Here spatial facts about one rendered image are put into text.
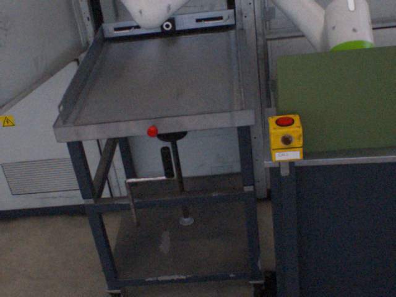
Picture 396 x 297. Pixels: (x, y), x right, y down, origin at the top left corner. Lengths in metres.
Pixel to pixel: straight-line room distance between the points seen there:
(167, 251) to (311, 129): 0.88
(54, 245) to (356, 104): 1.62
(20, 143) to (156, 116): 1.08
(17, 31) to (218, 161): 1.07
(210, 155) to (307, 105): 1.07
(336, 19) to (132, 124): 0.68
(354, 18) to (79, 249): 1.58
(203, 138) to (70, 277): 0.83
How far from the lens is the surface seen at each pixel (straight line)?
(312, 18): 1.87
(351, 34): 1.65
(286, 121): 1.45
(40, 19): 2.14
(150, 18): 1.71
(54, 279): 2.49
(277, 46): 2.29
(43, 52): 2.15
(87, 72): 2.06
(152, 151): 2.54
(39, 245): 2.69
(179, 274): 2.09
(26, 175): 2.73
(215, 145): 2.50
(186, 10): 2.29
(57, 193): 2.75
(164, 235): 2.27
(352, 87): 1.53
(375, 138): 1.62
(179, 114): 1.67
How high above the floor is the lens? 1.62
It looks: 31 degrees down
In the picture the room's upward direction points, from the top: 8 degrees counter-clockwise
